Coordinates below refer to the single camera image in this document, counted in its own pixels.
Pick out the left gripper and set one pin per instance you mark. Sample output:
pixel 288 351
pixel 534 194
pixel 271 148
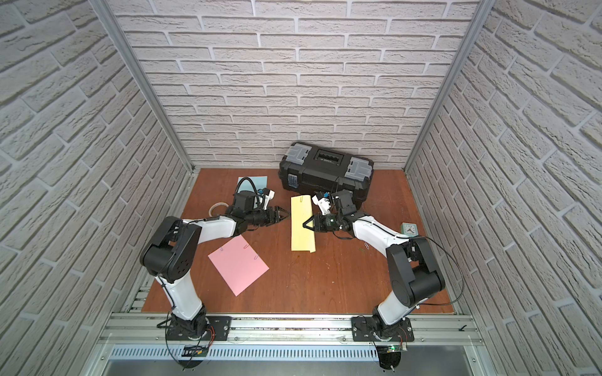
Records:
pixel 269 216

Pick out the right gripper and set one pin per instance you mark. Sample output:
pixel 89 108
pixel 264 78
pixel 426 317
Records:
pixel 318 222

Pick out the yellow paper sheet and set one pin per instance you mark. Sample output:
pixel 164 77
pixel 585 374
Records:
pixel 302 239

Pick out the light blue paper sheet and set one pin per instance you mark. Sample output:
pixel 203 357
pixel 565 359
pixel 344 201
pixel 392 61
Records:
pixel 251 184

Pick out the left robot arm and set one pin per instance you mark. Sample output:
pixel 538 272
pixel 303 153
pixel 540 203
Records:
pixel 170 253

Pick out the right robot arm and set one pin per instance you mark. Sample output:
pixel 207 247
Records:
pixel 414 272

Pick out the black plastic toolbox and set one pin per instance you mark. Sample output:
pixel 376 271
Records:
pixel 307 169

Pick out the pink paper sheet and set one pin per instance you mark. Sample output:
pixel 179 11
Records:
pixel 234 263

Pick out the clear tape roll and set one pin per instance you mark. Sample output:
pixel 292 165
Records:
pixel 218 209

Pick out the small teal alarm clock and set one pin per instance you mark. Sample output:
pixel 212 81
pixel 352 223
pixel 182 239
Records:
pixel 409 230

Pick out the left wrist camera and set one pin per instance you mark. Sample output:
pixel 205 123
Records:
pixel 265 196

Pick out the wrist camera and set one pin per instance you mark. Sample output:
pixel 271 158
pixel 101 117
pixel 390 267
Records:
pixel 265 196
pixel 324 202

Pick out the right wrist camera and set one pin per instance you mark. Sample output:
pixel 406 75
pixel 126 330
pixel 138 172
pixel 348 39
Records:
pixel 324 202

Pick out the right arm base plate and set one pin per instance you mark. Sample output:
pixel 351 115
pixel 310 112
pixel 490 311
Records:
pixel 372 329

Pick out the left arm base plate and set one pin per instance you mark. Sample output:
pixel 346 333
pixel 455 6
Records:
pixel 203 328

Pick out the aluminium front rail frame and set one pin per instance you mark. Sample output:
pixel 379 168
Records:
pixel 247 336

